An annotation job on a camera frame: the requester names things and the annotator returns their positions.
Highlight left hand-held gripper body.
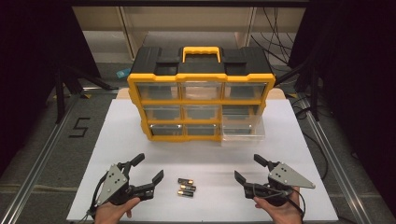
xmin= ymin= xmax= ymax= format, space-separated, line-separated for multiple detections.
xmin=96 ymin=161 xmax=156 ymax=207

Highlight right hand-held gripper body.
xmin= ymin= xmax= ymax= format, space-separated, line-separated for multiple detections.
xmin=244 ymin=161 xmax=317 ymax=206

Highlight person's left hand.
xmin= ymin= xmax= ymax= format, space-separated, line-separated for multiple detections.
xmin=93 ymin=197 xmax=142 ymax=224

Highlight person's right hand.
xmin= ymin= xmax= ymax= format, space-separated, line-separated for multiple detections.
xmin=253 ymin=186 xmax=304 ymax=224

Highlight clear plastic drawer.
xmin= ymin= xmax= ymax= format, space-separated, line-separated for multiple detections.
xmin=181 ymin=81 xmax=223 ymax=101
xmin=143 ymin=105 xmax=182 ymax=121
xmin=219 ymin=115 xmax=266 ymax=147
xmin=185 ymin=123 xmax=219 ymax=136
xmin=221 ymin=105 xmax=262 ymax=118
xmin=223 ymin=82 xmax=268 ymax=101
xmin=182 ymin=105 xmax=221 ymax=121
xmin=149 ymin=123 xmax=184 ymax=136

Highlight black metal stand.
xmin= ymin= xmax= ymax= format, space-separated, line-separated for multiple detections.
xmin=53 ymin=66 xmax=120 ymax=124
xmin=275 ymin=61 xmax=322 ymax=122

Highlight yellow black drawer organizer cabinet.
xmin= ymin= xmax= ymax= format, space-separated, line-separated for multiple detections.
xmin=126 ymin=46 xmax=276 ymax=144

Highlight black curtain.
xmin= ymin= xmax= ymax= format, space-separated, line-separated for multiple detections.
xmin=0 ymin=0 xmax=101 ymax=176
xmin=289 ymin=0 xmax=396 ymax=217

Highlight white shelf unit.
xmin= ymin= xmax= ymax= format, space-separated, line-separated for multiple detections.
xmin=71 ymin=6 xmax=306 ymax=65

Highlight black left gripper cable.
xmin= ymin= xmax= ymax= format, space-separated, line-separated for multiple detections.
xmin=78 ymin=173 xmax=109 ymax=224

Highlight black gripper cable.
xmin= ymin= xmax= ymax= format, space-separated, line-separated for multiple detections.
xmin=253 ymin=183 xmax=307 ymax=219
xmin=78 ymin=173 xmax=109 ymax=224

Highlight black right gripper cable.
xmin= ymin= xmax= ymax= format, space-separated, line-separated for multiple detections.
xmin=253 ymin=183 xmax=307 ymax=219

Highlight aluminium floor rail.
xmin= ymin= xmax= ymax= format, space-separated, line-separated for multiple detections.
xmin=0 ymin=90 xmax=85 ymax=224
xmin=297 ymin=96 xmax=373 ymax=224

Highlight yellow carry handle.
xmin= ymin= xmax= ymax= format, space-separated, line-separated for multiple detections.
xmin=181 ymin=46 xmax=222 ymax=64

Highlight black floor cable bundle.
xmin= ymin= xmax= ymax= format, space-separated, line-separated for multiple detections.
xmin=249 ymin=7 xmax=297 ymax=64

